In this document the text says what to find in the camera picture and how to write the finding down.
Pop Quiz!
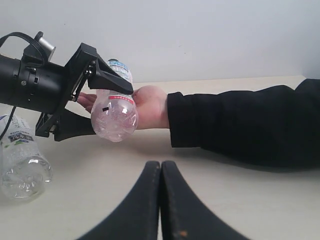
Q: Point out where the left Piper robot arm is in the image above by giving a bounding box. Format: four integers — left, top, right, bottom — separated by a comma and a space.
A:
0, 43, 133, 142

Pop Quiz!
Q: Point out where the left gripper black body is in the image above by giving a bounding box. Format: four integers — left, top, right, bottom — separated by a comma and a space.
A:
21, 43, 98, 138

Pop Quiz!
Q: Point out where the person's open hand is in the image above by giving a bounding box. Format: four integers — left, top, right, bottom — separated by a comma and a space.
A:
77, 85, 171, 131

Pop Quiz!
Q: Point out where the pink label black-cap bottle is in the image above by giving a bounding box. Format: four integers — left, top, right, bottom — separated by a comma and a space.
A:
90, 58, 139, 143

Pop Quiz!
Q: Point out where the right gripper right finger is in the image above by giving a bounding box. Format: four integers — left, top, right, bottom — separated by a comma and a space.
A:
159, 161, 247, 240

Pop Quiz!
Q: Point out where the black sleeved forearm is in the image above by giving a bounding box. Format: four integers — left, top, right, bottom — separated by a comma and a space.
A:
167, 78, 320, 168

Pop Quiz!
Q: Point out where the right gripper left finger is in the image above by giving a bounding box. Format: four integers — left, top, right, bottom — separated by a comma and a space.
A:
80, 161, 161, 240

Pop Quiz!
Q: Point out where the Suntory jasmine oolong bottle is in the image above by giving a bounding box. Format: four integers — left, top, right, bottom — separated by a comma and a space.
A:
0, 115, 53, 201

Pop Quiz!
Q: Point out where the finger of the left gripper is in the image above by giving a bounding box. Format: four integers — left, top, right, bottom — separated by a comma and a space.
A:
53, 109, 96, 142
87, 54, 133, 95

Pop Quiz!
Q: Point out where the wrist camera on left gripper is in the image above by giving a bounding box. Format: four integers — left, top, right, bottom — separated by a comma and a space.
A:
22, 31, 56, 68

